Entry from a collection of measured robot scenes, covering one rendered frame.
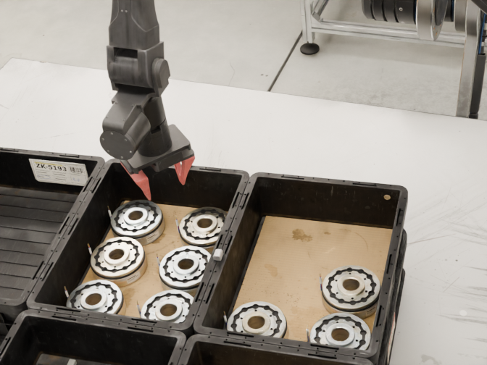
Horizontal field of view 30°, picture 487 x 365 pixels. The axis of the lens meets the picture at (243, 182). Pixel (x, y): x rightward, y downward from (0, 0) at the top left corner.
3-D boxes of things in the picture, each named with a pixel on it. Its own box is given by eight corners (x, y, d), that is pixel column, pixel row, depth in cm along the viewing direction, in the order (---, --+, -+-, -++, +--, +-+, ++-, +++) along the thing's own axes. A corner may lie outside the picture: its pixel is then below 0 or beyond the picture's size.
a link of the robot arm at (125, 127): (167, 53, 132) (115, 46, 135) (133, 101, 125) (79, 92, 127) (179, 117, 140) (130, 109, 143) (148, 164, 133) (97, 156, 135)
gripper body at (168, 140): (193, 151, 145) (185, 116, 140) (136, 177, 142) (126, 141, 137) (175, 131, 149) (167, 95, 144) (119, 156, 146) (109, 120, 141)
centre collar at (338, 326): (327, 324, 151) (327, 321, 151) (356, 325, 150) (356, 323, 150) (324, 347, 148) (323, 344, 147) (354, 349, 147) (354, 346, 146)
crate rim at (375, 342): (253, 179, 174) (251, 170, 172) (409, 195, 166) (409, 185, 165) (191, 341, 146) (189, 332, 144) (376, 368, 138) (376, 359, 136)
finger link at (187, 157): (202, 188, 150) (193, 145, 144) (164, 206, 148) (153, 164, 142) (184, 166, 155) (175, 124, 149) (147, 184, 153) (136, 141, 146)
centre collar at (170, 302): (159, 300, 159) (158, 298, 159) (185, 302, 158) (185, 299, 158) (151, 321, 156) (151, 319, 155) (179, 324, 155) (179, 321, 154)
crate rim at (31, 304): (110, 166, 182) (108, 156, 180) (253, 179, 174) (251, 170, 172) (25, 316, 154) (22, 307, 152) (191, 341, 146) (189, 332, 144)
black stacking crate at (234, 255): (258, 216, 180) (253, 173, 173) (407, 232, 172) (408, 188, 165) (201, 376, 152) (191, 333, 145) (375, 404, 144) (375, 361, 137)
